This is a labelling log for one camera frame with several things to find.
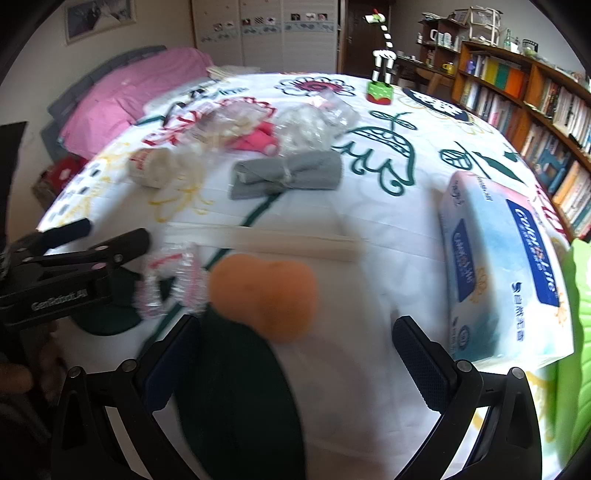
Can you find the dark wooden door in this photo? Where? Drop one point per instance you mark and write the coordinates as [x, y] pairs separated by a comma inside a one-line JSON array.
[[358, 41]]

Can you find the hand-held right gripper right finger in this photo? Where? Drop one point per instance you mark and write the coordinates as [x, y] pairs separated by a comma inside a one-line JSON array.
[[422, 367]]

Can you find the orange sponge puff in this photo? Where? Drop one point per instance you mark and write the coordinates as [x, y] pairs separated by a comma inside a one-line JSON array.
[[263, 295]]

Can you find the plastic bag of cotton swabs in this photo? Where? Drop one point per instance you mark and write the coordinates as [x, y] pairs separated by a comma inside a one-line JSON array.
[[231, 120]]

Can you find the framed wall picture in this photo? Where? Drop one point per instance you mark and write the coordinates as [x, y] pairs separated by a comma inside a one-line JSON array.
[[99, 16]]

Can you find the white bandage roll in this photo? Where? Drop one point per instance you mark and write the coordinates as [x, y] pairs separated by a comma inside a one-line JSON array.
[[154, 168]]

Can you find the wooden desk hutch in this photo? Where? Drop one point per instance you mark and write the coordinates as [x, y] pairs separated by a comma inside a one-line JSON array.
[[443, 25]]

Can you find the white wardrobe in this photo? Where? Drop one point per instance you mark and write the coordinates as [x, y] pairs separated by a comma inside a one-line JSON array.
[[263, 41]]

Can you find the person's left hand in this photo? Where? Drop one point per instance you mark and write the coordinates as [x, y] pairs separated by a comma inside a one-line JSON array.
[[18, 378]]

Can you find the grey cloth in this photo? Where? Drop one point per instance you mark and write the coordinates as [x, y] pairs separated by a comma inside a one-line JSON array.
[[314, 173]]

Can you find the grey headboard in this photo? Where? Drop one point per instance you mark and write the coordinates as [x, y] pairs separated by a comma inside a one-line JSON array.
[[78, 87]]

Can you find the pink soft toy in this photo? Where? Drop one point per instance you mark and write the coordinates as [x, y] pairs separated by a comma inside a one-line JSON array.
[[254, 141]]

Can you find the red box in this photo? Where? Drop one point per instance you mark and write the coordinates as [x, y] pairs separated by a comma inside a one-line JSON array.
[[60, 173]]

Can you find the clear plastic bag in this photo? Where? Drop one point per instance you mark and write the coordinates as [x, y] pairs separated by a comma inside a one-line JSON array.
[[304, 127]]

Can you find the yellow mug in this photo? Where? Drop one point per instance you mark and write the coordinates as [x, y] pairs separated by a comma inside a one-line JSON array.
[[448, 68]]

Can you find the wooden bookshelf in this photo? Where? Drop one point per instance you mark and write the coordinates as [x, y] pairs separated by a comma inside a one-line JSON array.
[[531, 78]]

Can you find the white stick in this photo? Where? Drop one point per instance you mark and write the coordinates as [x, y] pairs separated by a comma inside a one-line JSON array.
[[286, 242]]

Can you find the wooden desk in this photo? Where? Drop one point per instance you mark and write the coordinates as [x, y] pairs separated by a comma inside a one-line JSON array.
[[425, 69]]

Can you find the pink bedding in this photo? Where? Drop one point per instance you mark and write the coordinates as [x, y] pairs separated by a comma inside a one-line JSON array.
[[138, 92]]

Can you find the striped giraffe figurine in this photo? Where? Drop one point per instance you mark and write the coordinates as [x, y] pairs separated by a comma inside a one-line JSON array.
[[381, 62]]

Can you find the rows of books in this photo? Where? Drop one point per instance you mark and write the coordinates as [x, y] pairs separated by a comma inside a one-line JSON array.
[[568, 110]]

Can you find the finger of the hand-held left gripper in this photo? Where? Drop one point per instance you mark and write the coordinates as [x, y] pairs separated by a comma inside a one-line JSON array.
[[67, 233], [115, 249]]

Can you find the small crinkled plastic packet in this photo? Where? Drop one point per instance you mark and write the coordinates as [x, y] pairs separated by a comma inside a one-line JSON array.
[[187, 281]]

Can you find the tissue pack with blue label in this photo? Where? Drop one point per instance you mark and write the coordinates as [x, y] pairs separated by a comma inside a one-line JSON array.
[[498, 277]]

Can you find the green leaf-shaped plate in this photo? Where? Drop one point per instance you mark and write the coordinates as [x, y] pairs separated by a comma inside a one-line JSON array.
[[577, 323]]

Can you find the white storage rack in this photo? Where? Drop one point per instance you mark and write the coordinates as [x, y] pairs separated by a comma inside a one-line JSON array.
[[485, 25]]

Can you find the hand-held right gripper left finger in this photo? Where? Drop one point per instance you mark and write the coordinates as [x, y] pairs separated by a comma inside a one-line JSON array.
[[173, 364]]

